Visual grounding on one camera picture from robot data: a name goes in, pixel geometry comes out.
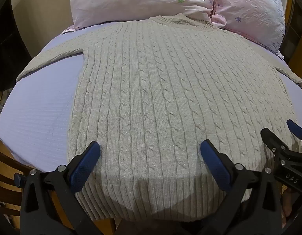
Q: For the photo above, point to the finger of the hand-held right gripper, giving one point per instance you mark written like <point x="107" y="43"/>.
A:
<point x="273" y="140"/>
<point x="297" y="128"/>

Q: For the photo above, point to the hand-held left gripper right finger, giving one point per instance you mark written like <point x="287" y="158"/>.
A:
<point x="216" y="167"/>

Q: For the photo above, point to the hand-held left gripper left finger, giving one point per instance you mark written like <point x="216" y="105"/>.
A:
<point x="84" y="167"/>

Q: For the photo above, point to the lavender bed sheet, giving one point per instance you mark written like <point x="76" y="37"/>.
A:
<point x="35" y="117"/>

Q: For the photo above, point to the wooden headboard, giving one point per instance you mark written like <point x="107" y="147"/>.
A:
<point x="296" y="41"/>

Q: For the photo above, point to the pink floral pillow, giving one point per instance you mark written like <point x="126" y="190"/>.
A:
<point x="141" y="0"/>
<point x="251" y="12"/>

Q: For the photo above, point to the wooden bed frame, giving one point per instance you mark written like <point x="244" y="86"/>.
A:
<point x="8" y="191"/>

